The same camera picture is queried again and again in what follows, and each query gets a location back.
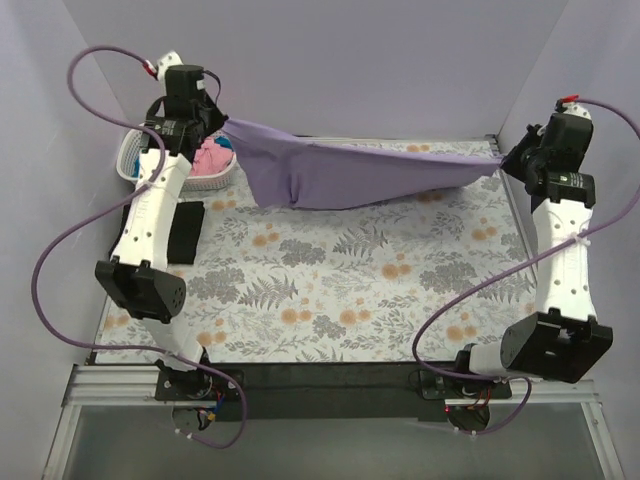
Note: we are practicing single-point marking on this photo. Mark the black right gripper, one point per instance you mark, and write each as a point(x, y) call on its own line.
point(516, 155)

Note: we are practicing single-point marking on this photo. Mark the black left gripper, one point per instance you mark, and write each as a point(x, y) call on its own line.
point(212, 118)

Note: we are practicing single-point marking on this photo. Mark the purple t-shirt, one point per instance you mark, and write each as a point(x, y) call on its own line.
point(283, 170)

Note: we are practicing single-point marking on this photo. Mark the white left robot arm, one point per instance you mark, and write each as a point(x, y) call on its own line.
point(136, 277)

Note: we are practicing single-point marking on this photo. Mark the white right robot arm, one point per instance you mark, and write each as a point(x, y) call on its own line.
point(561, 339)

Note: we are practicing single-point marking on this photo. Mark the white plastic laundry basket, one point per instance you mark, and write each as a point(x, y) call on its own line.
point(127, 165)

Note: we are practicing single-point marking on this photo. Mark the pink t-shirt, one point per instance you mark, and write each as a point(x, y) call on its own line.
point(213, 157)

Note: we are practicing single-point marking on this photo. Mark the folded black t-shirt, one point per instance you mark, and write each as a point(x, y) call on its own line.
point(185, 232)

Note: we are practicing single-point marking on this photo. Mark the floral patterned tablecloth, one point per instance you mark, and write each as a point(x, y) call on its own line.
point(282, 285)

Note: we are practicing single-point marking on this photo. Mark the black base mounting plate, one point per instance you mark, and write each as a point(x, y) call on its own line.
point(354, 390)

